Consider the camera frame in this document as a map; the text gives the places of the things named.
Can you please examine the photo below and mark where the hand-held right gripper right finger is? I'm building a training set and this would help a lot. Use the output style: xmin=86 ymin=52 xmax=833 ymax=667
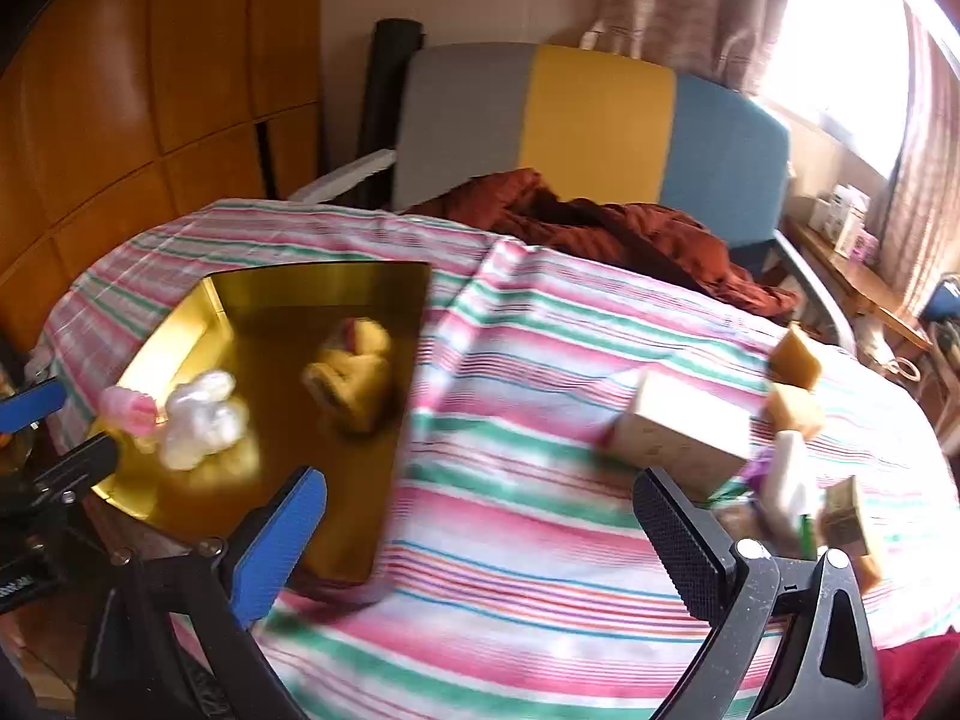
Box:
xmin=632 ymin=466 xmax=883 ymax=720

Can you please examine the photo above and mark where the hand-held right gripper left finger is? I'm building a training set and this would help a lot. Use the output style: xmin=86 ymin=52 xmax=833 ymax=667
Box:
xmin=75 ymin=466 xmax=328 ymax=720

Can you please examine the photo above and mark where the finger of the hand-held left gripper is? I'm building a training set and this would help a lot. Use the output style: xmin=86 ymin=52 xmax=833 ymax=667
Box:
xmin=0 ymin=378 xmax=68 ymax=434
xmin=28 ymin=433 xmax=122 ymax=512

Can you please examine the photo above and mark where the beige cardboard box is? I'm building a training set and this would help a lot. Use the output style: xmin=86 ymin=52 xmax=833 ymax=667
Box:
xmin=606 ymin=369 xmax=752 ymax=503

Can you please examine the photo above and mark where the small gold printed box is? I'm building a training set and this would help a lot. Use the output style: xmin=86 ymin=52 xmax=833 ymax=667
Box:
xmin=820 ymin=475 xmax=887 ymax=595

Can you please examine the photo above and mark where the gold tin box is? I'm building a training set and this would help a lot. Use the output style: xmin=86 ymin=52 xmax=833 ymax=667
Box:
xmin=90 ymin=261 xmax=434 ymax=587

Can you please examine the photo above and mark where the pink plastic bottle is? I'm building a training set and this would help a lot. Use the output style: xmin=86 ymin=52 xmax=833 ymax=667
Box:
xmin=101 ymin=384 xmax=162 ymax=436

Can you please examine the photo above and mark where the white plastic bag wad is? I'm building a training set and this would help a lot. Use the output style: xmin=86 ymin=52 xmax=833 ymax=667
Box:
xmin=160 ymin=399 xmax=253 ymax=472
xmin=169 ymin=370 xmax=235 ymax=410

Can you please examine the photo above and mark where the yellow knitted toy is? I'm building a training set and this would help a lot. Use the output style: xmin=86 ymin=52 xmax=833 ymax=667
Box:
xmin=301 ymin=316 xmax=394 ymax=434

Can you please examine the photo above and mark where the striped tablecloth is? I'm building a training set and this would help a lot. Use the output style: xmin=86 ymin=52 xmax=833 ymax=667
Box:
xmin=34 ymin=198 xmax=960 ymax=720

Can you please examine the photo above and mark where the red garment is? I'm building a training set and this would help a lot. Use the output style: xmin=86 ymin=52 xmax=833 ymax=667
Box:
xmin=876 ymin=628 xmax=960 ymax=720

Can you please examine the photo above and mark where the dark red cloth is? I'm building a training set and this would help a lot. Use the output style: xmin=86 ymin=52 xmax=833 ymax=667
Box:
xmin=405 ymin=168 xmax=800 ymax=317

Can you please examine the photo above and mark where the wooden side shelf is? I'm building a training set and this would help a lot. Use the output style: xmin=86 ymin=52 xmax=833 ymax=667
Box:
xmin=784 ymin=214 xmax=935 ymax=352

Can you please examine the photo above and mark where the wooden wardrobe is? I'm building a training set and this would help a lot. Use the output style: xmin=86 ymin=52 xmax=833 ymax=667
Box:
xmin=0 ymin=0 xmax=325 ymax=361

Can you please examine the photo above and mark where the pink carton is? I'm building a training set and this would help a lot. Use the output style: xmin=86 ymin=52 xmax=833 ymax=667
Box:
xmin=835 ymin=229 xmax=880 ymax=265

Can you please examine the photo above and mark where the white carton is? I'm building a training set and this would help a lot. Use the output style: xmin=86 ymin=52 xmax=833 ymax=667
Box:
xmin=823 ymin=184 xmax=872 ymax=242

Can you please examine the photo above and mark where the beige patterned curtain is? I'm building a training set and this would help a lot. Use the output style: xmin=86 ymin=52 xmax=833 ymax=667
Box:
xmin=581 ymin=0 xmax=800 ymax=95
xmin=877 ymin=7 xmax=960 ymax=316

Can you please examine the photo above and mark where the grey yellow blue chair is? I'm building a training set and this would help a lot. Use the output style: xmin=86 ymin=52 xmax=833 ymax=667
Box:
xmin=289 ymin=43 xmax=860 ymax=353

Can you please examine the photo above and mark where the window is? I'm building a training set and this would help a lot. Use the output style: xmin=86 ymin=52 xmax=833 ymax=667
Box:
xmin=757 ymin=0 xmax=913 ymax=175

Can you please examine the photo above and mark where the white cable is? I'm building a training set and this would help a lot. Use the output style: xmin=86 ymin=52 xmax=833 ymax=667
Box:
xmin=862 ymin=315 xmax=925 ymax=385

